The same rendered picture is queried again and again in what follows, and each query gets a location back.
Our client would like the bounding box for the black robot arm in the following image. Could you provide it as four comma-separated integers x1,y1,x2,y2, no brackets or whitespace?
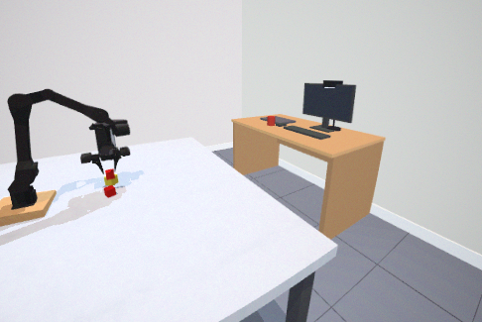
7,89,130,210

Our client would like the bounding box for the red cube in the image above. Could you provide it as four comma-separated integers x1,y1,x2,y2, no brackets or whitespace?
104,185,116,198
105,168,115,179

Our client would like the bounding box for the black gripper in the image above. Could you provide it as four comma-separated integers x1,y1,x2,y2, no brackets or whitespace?
80,139,131,175

